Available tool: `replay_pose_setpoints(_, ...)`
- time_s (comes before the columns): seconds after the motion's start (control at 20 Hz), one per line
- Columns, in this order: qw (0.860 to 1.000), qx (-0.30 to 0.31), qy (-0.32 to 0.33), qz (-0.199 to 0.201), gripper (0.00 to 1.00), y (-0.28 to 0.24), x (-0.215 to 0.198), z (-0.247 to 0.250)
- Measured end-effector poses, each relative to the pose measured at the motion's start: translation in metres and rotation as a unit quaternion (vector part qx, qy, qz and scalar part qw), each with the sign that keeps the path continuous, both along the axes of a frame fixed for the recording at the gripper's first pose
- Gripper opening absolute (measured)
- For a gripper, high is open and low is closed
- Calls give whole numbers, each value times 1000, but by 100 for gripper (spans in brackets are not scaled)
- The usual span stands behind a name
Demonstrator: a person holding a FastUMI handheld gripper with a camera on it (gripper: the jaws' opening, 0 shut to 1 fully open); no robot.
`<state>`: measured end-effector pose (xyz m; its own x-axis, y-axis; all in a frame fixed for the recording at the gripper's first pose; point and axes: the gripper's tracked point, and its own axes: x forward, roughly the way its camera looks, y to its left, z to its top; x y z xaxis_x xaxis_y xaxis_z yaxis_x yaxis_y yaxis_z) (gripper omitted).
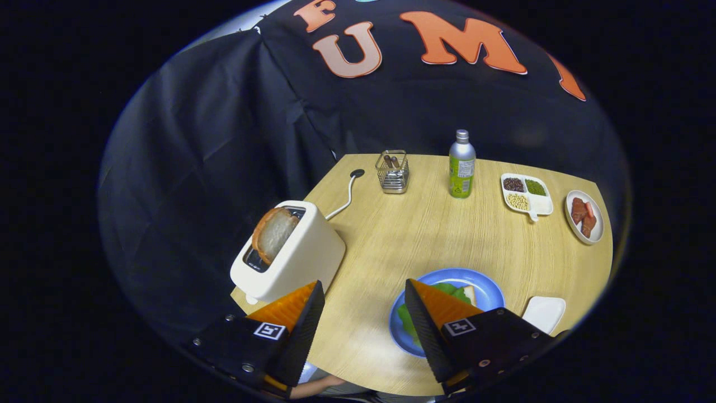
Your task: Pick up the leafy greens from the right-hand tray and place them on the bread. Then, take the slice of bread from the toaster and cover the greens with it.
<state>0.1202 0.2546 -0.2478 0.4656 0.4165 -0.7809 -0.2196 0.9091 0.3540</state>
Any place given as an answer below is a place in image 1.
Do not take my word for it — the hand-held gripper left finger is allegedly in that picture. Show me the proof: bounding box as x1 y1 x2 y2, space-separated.
190 280 326 399

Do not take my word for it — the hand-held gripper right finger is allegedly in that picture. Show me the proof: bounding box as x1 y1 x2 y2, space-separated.
404 278 560 395

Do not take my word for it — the green lettuce leaf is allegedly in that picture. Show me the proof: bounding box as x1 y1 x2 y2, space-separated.
396 283 473 348

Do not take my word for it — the toasted bread slice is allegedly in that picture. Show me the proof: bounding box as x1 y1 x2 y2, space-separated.
252 207 300 266

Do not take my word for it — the blue round plate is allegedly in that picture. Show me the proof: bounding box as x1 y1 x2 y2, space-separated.
389 268 506 359

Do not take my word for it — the white toaster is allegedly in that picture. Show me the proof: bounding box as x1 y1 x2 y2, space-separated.
230 200 346 305

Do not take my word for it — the small white plate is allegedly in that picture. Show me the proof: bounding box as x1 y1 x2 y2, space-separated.
522 296 567 335

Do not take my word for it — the green label metal bottle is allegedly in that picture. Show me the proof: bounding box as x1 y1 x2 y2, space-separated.
449 129 477 199

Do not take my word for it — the white divided dish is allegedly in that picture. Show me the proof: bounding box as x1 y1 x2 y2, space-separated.
501 173 554 222

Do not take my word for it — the white oval plate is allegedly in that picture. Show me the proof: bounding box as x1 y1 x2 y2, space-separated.
565 190 605 245

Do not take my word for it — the black backdrop cloth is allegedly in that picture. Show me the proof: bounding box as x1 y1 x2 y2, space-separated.
98 0 633 359

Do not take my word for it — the white toaster cable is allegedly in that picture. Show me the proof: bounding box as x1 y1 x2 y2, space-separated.
324 169 365 221

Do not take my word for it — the wire mesh holder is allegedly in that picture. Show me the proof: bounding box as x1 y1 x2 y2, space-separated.
375 149 410 194

